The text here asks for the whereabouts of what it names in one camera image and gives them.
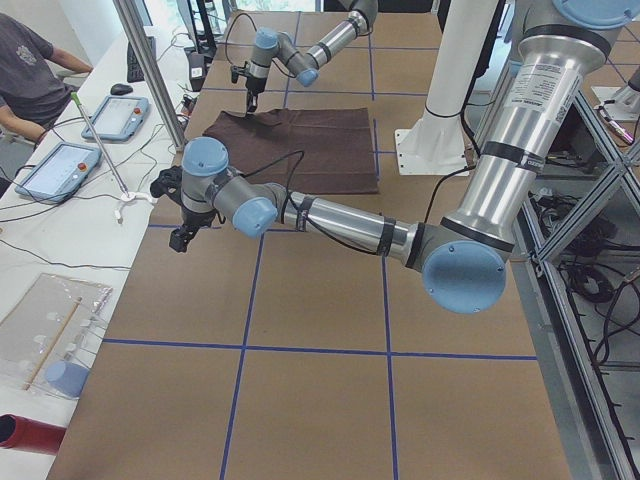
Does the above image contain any blue cup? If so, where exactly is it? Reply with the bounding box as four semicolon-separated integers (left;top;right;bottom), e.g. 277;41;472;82
45;360;90;398

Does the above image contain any upper teach pendant tablet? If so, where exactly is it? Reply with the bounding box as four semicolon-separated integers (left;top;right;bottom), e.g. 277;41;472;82
90;95;150;143

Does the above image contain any brown t-shirt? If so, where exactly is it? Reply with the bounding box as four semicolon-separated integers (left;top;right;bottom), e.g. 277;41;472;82
204;108;378;195

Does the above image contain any aluminium frame post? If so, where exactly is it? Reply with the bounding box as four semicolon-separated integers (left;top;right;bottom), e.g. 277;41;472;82
113;0;186;152

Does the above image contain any teach pendant tablet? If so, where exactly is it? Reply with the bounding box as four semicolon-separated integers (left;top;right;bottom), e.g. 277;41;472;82
15;142;101;203
90;95;150;143

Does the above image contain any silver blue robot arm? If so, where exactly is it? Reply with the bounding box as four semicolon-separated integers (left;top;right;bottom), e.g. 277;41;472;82
167;1;639;314
231;0;379;115

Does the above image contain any red cylinder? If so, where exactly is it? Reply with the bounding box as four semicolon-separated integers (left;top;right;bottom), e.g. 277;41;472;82
1;414;66;455

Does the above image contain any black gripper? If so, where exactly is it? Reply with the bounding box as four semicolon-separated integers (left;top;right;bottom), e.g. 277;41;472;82
169;207;215;253
246;88;264;113

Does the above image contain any lower teach pendant tablet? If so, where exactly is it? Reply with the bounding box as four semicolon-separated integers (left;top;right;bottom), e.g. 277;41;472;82
15;142;101;203

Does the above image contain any seated person in grey shirt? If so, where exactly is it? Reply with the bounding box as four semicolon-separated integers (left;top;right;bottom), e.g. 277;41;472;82
1;14;92;143

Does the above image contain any black computer mouse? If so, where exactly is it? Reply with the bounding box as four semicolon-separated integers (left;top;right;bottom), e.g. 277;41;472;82
110;83;133;96

